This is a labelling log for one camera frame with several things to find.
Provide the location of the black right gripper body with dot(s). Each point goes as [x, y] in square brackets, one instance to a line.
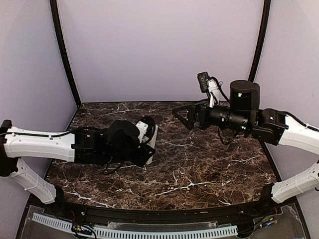
[202, 107]

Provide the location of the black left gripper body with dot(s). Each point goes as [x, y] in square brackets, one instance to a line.
[140, 161]

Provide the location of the white remote control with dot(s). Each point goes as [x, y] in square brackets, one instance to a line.
[152, 144]

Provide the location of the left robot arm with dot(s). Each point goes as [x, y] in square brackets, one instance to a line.
[123, 141]

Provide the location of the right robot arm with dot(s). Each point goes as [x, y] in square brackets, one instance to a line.
[243, 115]

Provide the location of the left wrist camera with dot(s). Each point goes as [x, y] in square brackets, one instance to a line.
[147, 127]

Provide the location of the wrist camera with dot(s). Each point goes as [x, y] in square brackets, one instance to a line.
[211, 87]
[147, 127]

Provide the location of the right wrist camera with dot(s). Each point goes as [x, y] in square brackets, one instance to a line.
[211, 87]

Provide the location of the white slotted cable duct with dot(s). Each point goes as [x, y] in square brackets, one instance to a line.
[105, 233]

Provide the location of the black front rail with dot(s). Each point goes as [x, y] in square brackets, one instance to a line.
[241, 215]

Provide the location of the black right corner post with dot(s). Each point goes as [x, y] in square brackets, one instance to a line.
[260, 40]

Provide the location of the black corner post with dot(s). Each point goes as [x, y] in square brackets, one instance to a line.
[63, 51]
[260, 40]

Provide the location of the black left corner post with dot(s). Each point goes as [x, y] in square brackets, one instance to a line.
[63, 51]

